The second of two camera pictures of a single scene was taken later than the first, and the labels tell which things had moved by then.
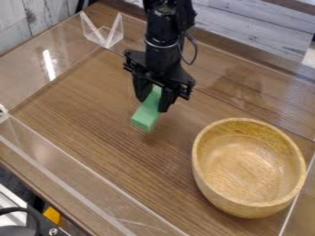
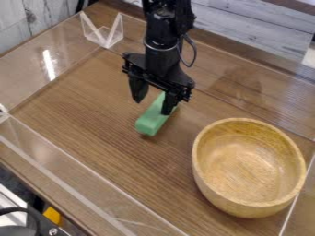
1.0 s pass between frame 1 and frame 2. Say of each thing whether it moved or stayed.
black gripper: stayed
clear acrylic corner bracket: stayed
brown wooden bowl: stayed
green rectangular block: moved
